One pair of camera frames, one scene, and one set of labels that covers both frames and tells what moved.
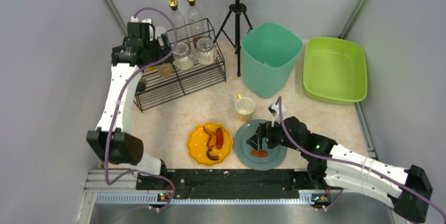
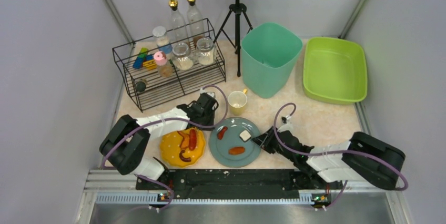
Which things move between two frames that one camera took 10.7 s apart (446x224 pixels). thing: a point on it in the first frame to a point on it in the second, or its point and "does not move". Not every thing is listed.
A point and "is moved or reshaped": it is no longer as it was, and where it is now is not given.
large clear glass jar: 183,59 does not move
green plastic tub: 335,70 does not move
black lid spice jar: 141,87 does not move
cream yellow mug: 245,107 to 237,100
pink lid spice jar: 165,70 does not move
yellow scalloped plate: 198,139 to 183,148
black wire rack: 199,63 does not move
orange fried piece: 259,153 to 236,150
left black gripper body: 162,46 to 206,104
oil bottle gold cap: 179,26 does not move
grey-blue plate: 243,150 is moved or reshaped
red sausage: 219,138 to 192,139
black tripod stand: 237,8 does not move
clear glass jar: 205,50 does not move
